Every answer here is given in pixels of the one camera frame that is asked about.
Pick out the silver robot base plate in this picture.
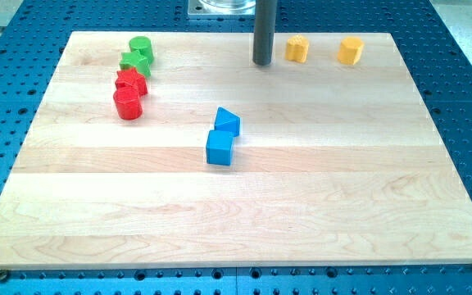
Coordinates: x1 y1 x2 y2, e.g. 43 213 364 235
187 0 256 16

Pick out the green cylinder block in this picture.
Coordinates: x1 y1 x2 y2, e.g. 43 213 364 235
129 36 154 65

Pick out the green star block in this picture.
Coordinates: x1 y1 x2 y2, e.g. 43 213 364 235
119 51 151 78

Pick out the yellow hexagon block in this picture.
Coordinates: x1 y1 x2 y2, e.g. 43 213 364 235
337 36 365 66

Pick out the left board clamp screw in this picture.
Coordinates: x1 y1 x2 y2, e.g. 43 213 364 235
0 270 10 282

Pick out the red star block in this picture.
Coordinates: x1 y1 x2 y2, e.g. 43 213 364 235
115 67 148 96

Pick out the light wooden board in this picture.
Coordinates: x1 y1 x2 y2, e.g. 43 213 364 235
0 31 472 270

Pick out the blue triangle block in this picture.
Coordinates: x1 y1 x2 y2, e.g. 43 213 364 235
214 107 241 137

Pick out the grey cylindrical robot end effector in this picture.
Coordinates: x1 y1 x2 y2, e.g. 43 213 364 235
252 0 278 66

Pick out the red hexagon block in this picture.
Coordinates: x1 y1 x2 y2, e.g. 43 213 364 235
113 87 143 120

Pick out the blue cube block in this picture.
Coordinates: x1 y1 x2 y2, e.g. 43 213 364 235
206 129 234 166

